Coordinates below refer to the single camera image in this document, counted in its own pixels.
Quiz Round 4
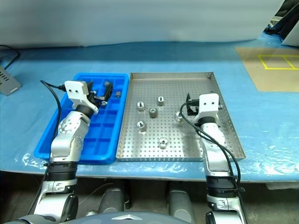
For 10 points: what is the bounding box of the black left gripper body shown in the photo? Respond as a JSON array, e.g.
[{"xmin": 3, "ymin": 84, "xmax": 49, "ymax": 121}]
[{"xmin": 87, "ymin": 90, "xmax": 105, "ymax": 106}]

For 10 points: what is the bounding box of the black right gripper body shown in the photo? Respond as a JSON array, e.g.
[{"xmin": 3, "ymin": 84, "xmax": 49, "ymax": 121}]
[{"xmin": 186, "ymin": 99, "xmax": 200, "ymax": 116}]

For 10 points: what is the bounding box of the blue plastic compartment tray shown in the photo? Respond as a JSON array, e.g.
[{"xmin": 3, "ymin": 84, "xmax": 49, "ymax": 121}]
[{"xmin": 34, "ymin": 72, "xmax": 131, "ymax": 165}]

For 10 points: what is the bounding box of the perforated metal tray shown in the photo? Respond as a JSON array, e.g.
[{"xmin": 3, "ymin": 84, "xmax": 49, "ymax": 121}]
[{"xmin": 115, "ymin": 71, "xmax": 247, "ymax": 162}]

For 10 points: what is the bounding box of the blue plastic table cover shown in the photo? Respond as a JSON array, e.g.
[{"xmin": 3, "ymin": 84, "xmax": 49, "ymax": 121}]
[{"xmin": 0, "ymin": 32, "xmax": 299, "ymax": 185}]

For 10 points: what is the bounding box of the brown cardboard sheet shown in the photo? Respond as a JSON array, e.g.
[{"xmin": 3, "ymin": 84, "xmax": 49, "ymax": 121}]
[{"xmin": 234, "ymin": 46, "xmax": 299, "ymax": 92}]

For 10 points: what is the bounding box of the grey vented metal device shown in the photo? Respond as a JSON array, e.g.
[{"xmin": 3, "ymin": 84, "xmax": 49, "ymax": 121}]
[{"xmin": 0, "ymin": 65, "xmax": 22, "ymax": 96}]

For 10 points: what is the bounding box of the yellow tape rectangle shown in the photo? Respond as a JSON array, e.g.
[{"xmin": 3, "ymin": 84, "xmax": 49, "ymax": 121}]
[{"xmin": 257, "ymin": 54, "xmax": 299, "ymax": 70}]

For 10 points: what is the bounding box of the dark grey rounded shape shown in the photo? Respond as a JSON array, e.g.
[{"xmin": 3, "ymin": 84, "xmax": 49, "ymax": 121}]
[
  {"xmin": 167, "ymin": 187, "xmax": 195, "ymax": 218},
  {"xmin": 100, "ymin": 186, "xmax": 126, "ymax": 214}
]

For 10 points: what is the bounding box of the grey robot torso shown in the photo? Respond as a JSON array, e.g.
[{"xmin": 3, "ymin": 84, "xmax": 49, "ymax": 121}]
[{"xmin": 14, "ymin": 210, "xmax": 187, "ymax": 224}]

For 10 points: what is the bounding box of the black background equipment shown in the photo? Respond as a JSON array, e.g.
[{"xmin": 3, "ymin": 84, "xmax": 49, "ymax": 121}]
[{"xmin": 263, "ymin": 0, "xmax": 299, "ymax": 44}]

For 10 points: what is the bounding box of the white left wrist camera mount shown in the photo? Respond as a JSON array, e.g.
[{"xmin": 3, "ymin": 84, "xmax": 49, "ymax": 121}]
[{"xmin": 64, "ymin": 80, "xmax": 99, "ymax": 115}]

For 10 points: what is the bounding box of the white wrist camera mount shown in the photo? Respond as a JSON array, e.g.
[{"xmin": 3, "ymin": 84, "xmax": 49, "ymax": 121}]
[
  {"xmin": 194, "ymin": 93, "xmax": 221, "ymax": 122},
  {"xmin": 64, "ymin": 80, "xmax": 99, "ymax": 115}
]

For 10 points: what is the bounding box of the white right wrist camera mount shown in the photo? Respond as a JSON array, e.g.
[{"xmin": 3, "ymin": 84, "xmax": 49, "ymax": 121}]
[{"xmin": 194, "ymin": 93, "xmax": 221, "ymax": 122}]

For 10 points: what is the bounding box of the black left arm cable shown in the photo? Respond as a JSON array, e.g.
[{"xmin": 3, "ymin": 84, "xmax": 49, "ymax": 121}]
[{"xmin": 29, "ymin": 79, "xmax": 67, "ymax": 215}]

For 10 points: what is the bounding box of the black power cable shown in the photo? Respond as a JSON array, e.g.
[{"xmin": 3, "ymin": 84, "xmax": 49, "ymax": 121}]
[{"xmin": 0, "ymin": 44, "xmax": 21, "ymax": 70}]

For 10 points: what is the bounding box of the thin white wire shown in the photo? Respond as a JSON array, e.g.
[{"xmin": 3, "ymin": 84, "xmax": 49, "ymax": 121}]
[{"xmin": 78, "ymin": 182, "xmax": 115, "ymax": 206}]

